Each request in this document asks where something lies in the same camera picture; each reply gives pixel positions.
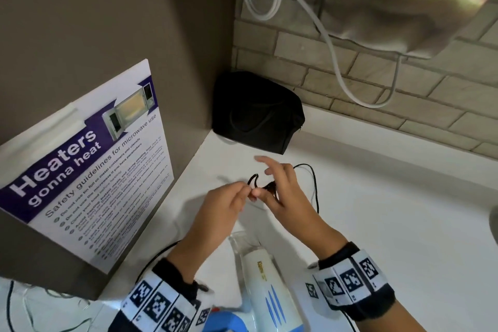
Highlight thin white wire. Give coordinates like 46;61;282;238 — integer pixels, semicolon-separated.
20;282;92;332

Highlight microwave safety poster board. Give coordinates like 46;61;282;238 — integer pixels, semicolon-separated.
0;58;175;275

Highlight black power cord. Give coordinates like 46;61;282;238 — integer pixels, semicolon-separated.
135;163;322;286

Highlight black zip pouch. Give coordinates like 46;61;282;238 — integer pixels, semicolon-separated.
211;70;306;156

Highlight person's left forearm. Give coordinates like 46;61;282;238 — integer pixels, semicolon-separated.
165;244;201;286

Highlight left wristband with marker tags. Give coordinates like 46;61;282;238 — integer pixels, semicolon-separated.
118;257;214;332

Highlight white wall cable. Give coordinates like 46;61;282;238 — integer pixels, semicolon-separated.
241;0;402;109

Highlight white and blue hair dryer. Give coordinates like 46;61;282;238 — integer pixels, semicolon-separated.
205;230;305;332

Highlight wristband with marker tags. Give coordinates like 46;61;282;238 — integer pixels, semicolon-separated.
305;241;398;322
118;257;214;332

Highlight person's right hand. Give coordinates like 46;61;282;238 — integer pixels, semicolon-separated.
250;156;338;252

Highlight person's left hand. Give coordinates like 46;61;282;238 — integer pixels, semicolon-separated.
180;182;250;256

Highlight right wristband with marker tags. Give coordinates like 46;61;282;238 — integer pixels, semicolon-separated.
305;241;398;322

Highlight thin black wire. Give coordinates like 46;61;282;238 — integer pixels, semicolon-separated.
7;280;17;332

